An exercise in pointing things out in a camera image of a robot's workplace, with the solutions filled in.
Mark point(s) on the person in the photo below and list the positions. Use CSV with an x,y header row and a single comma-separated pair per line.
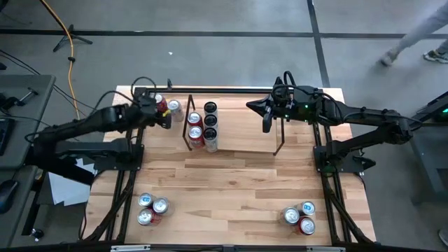
x,y
413,38

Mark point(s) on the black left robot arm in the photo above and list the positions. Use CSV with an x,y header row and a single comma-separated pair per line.
x,y
87,120

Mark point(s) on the blue silver Red Bull can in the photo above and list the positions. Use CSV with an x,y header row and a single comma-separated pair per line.
x,y
145,199
308,208

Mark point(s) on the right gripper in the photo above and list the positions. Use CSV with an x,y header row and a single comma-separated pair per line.
x,y
297,105

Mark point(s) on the red Coca-Cola can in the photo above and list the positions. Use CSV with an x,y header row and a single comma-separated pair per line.
x,y
194,118
146,217
307,225
161,105

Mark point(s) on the wooden shelf black frame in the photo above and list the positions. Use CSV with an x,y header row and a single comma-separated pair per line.
x,y
245,133

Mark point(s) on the grey equipment stand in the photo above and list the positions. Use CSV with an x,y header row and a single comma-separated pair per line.
x,y
434,157

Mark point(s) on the black desk clamp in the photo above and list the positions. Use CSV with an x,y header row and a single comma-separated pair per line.
x,y
21,99

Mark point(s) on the black tripod base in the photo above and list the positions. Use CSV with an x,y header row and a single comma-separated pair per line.
x,y
71,35

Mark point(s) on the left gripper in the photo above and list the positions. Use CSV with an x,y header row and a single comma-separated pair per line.
x,y
147,108

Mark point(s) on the tall white Celsius can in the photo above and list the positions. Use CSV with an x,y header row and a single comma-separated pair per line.
x,y
210,121
210,106
210,135

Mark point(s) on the black keyboard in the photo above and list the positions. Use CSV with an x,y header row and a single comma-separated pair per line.
x,y
4,136

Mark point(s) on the dark grey side desk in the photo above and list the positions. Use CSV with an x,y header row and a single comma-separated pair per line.
x,y
31,105
21,224

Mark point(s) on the black round knob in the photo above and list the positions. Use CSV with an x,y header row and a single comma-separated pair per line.
x,y
36,233

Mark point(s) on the silver Diet Coke can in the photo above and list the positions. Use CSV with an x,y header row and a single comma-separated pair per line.
x,y
175,106
290,215
161,206

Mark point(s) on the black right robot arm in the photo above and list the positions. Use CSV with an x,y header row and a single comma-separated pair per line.
x,y
367,117

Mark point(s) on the black metal table frame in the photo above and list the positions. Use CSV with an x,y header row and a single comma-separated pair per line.
x,y
227,91

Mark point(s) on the yellow tag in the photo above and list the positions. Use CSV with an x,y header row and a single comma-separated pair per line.
x,y
167,113

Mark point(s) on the white paper sheets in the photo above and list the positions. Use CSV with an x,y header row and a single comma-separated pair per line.
x,y
66,190

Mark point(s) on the silver aluminium bracket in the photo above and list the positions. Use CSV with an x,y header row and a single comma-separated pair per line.
x,y
130,248
325,249

